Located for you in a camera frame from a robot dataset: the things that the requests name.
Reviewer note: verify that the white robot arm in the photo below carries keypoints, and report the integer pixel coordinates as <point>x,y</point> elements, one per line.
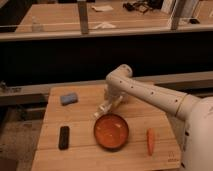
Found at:
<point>197,113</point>

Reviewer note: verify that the orange ceramic bowl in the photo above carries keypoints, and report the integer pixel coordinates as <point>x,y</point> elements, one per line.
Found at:
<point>111,131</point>

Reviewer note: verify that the translucent plastic cup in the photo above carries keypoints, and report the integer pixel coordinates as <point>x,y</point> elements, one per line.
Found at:
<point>124,98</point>

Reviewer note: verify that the blue sponge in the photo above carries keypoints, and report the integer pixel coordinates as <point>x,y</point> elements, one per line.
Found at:
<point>69,98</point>

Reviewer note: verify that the crumpled white paper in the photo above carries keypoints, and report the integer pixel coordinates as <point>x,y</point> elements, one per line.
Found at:
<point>104,25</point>

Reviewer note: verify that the black rectangular remote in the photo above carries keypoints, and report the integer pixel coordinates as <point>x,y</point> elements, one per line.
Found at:
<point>64,138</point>

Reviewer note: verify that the orange carrot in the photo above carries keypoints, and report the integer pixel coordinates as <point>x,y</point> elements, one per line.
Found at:
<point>150,141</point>

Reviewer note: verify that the white paper on back table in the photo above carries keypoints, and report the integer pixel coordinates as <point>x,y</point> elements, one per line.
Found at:
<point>104,8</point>

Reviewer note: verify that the small black object back table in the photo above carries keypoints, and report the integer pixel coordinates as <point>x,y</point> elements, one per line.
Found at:
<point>194,21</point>

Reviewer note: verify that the grey metal post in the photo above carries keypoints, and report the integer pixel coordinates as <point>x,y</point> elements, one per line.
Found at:
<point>175,17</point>
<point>83,17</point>

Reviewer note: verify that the grey metal post right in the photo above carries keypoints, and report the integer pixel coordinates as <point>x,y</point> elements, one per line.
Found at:
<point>175,17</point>

